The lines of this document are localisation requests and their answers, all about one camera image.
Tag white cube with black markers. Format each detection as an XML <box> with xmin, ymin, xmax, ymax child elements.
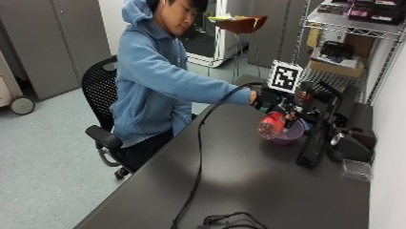
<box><xmin>266</xmin><ymin>59</ymin><xmax>305</xmax><ymax>94</ymax></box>

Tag grey cabinet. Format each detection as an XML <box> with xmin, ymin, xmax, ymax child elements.
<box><xmin>0</xmin><ymin>0</ymin><xmax>113</xmax><ymax>101</ymax></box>

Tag black bag on shelf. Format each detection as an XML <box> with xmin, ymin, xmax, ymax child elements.
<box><xmin>318</xmin><ymin>40</ymin><xmax>357</xmax><ymax>61</ymax></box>

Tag person in blue hoodie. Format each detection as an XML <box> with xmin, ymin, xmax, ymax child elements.
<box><xmin>108</xmin><ymin>0</ymin><xmax>257</xmax><ymax>175</ymax></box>

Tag red plastic cup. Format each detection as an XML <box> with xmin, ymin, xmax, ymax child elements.
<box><xmin>257</xmin><ymin>111</ymin><xmax>288</xmax><ymax>141</ymax></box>

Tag brown bar stool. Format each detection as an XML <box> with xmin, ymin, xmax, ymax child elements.
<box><xmin>206</xmin><ymin>13</ymin><xmax>269</xmax><ymax>84</ymax></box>

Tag black mesh office chair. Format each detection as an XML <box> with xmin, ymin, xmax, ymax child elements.
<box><xmin>80</xmin><ymin>54</ymin><xmax>137</xmax><ymax>181</ymax></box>

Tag black coiled cable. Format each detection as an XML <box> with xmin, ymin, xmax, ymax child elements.
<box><xmin>197</xmin><ymin>211</ymin><xmax>269</xmax><ymax>229</ymax></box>

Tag cardboard box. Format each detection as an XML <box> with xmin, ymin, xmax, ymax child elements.
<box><xmin>308</xmin><ymin>47</ymin><xmax>366</xmax><ymax>78</ymax></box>

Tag purple plastic bowl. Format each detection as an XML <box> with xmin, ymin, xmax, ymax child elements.
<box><xmin>268</xmin><ymin>118</ymin><xmax>308</xmax><ymax>147</ymax></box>

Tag clear plastic box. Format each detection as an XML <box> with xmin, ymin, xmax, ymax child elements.
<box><xmin>341</xmin><ymin>157</ymin><xmax>374</xmax><ymax>183</ymax></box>

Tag white wheeled cart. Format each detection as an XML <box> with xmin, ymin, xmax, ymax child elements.
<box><xmin>0</xmin><ymin>51</ymin><xmax>37</xmax><ymax>116</ymax></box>

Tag black computer speaker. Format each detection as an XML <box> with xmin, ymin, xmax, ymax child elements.
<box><xmin>326</xmin><ymin>127</ymin><xmax>378</xmax><ymax>164</ymax></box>

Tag black glove cable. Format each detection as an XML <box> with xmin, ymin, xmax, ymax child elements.
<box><xmin>169</xmin><ymin>81</ymin><xmax>268</xmax><ymax>229</ymax></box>

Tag metal wire shelf rack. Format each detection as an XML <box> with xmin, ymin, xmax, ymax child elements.
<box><xmin>290</xmin><ymin>0</ymin><xmax>406</xmax><ymax>106</ymax></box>

